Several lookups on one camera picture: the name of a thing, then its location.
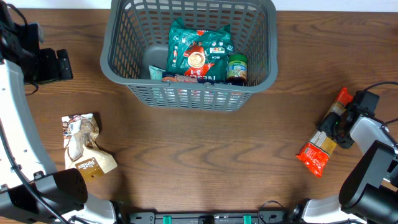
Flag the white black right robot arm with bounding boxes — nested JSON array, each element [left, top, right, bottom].
[[297, 88, 397, 223]]

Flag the green Nescafe coffee bag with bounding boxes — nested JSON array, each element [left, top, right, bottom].
[[165, 18, 234, 83]]

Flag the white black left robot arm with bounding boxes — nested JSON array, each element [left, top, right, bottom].
[[1, 1, 123, 223]]

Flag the white brown bread bag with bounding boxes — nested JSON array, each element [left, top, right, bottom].
[[62, 113, 118, 181]]

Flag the orange snack packet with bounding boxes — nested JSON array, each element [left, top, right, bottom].
[[296, 87, 353, 177]]

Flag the grey plastic slotted basket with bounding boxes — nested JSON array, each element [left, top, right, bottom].
[[100, 0, 278, 111]]

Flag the small teal wipes packet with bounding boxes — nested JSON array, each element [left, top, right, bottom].
[[149, 65, 165, 80]]

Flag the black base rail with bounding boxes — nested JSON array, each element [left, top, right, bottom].
[[127, 201, 303, 224]]

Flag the green lidded small jar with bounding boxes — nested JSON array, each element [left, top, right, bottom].
[[226, 54, 248, 86]]

